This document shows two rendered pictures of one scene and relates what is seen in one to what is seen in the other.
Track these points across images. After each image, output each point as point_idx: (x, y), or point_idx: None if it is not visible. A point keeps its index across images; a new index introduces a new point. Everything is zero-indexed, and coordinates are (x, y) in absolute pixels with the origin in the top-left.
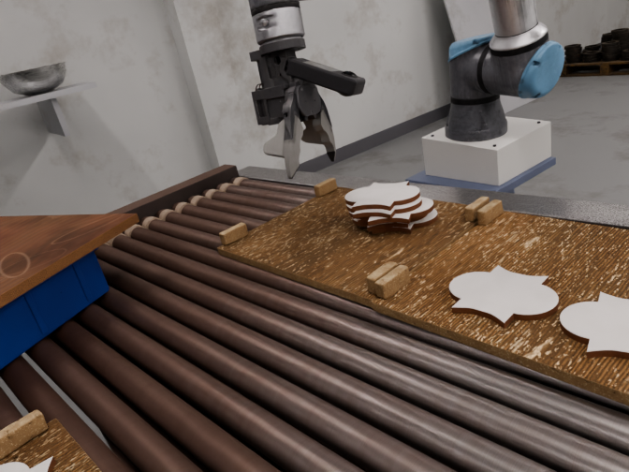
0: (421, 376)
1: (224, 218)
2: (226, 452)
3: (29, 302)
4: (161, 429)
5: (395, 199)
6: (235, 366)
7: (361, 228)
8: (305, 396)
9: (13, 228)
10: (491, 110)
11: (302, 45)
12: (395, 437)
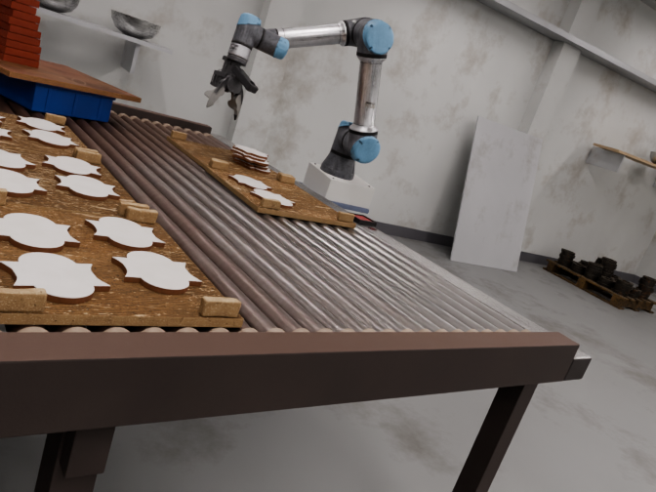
0: (197, 179)
1: None
2: (119, 156)
3: (75, 98)
4: None
5: (253, 152)
6: (140, 152)
7: (234, 161)
8: (156, 164)
9: (82, 75)
10: (344, 163)
11: (243, 63)
12: None
